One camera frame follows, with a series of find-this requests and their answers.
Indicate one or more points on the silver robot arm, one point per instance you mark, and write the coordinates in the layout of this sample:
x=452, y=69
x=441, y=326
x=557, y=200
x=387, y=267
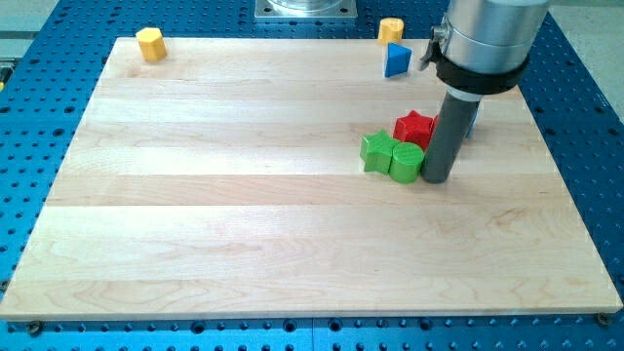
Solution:
x=481, y=47

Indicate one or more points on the blue block behind rod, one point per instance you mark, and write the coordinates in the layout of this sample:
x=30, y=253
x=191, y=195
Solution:
x=472, y=123

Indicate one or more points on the green cylinder block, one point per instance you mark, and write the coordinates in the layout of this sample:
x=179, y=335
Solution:
x=406, y=162

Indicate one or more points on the green star block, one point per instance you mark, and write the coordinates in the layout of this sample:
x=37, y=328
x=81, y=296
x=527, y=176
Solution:
x=376, y=151

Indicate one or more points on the yellow cylinder block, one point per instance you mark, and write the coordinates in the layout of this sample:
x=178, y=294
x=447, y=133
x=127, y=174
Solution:
x=390, y=30

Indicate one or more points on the red star block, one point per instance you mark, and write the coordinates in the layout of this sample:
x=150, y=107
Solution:
x=415, y=128

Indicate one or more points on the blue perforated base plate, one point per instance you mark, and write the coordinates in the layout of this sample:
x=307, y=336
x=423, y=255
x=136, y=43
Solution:
x=56, y=51

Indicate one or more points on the wooden board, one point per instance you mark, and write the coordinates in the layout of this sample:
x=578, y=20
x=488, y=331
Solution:
x=225, y=182

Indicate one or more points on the yellow hexagon block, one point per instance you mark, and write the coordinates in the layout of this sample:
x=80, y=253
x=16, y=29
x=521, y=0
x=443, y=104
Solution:
x=151, y=44

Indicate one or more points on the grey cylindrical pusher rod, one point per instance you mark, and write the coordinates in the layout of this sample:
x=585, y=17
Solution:
x=453, y=121

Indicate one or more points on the blue triangle block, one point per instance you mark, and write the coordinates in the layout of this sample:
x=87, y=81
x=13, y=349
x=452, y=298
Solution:
x=397, y=60

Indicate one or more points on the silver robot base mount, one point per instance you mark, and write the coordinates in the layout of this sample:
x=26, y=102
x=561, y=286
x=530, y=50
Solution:
x=305, y=9

